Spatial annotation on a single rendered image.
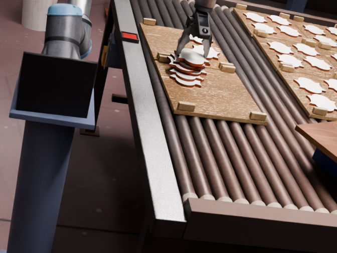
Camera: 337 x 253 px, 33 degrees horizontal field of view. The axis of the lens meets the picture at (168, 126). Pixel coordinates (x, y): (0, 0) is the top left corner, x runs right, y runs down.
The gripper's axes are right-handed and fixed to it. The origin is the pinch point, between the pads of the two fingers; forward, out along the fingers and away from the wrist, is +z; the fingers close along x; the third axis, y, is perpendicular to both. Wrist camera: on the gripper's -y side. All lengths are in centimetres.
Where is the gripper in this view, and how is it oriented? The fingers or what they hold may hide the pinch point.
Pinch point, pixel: (191, 56)
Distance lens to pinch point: 222.2
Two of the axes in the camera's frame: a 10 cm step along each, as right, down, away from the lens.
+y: -1.9, -5.1, 8.4
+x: -9.5, -1.1, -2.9
